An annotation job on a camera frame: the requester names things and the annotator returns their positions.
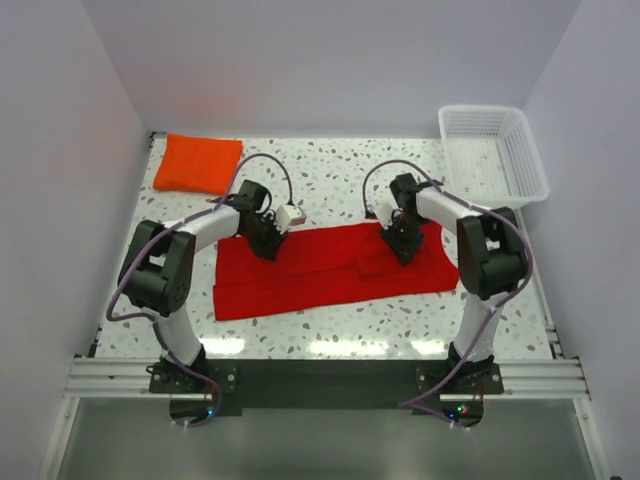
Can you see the folded orange t shirt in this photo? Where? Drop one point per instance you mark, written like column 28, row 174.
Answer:
column 198, row 165

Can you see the aluminium rail frame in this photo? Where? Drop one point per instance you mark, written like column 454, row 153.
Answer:
column 461, row 404

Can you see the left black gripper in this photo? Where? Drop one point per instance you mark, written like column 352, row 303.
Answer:
column 270, row 250

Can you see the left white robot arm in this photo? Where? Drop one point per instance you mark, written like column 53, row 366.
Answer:
column 155, row 279

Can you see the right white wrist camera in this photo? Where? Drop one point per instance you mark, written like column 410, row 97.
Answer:
column 384, row 213

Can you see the red t shirt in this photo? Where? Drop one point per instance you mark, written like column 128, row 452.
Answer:
column 325, row 267

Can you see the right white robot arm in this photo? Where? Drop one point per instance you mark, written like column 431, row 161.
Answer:
column 494, row 262

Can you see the white plastic basket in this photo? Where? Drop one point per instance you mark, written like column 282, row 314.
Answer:
column 492, row 158

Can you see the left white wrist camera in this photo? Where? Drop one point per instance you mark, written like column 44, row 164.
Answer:
column 288, row 216

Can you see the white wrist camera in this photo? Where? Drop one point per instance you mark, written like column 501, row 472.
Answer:
column 384, row 213
column 288, row 216

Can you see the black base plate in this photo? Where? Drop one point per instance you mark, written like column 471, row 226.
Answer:
column 293, row 384

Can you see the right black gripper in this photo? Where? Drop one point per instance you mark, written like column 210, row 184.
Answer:
column 403, row 250

